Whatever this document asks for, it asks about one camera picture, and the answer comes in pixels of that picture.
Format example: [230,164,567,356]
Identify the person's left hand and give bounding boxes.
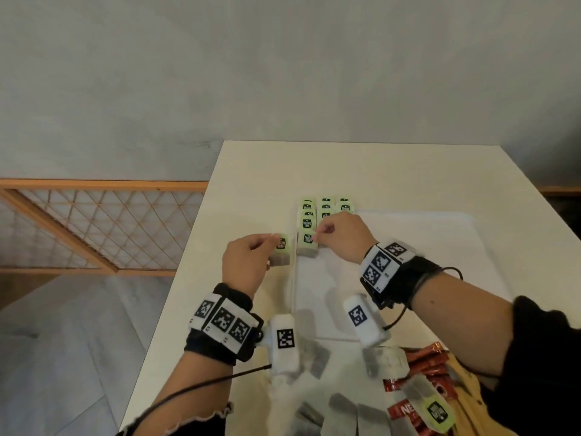
[221,233,283,301]

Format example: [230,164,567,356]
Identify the person's right hand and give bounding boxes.
[312,211,379,265]

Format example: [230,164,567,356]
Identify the white tea bag green tag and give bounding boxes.
[268,233,292,268]
[296,228,320,259]

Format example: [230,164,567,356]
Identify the rows of laid tea bags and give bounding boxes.
[297,196,356,234]

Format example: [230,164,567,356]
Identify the white tray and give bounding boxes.
[290,208,513,343]

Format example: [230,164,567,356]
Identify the pile of tea bags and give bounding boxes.
[268,340,456,436]

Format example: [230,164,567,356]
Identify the pile of red coffee sachets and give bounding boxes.
[383,342,459,436]

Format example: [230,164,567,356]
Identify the pile of brown sugar packets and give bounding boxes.
[447,354,518,436]

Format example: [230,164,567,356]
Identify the person's right forearm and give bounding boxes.
[410,272,516,377]

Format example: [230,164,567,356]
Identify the person's black top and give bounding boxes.
[116,294,581,436]

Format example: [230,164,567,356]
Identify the black left wristband marker tags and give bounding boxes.
[183,283,265,366]

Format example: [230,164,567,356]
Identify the wooden lattice screen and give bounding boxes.
[0,179,209,277]

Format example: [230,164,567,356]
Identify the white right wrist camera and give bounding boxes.
[343,292,392,348]

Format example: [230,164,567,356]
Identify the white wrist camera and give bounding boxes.
[265,314,302,375]
[343,292,392,348]

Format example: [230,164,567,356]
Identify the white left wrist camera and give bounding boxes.
[265,314,302,375]

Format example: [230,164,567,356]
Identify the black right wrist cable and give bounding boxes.
[382,266,500,378]

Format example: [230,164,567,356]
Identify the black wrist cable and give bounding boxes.
[382,266,500,378]
[117,363,273,436]

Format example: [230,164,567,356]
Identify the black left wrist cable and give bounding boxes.
[117,363,273,436]

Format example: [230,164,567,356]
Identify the wooden wall rail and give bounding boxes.
[537,185,581,197]

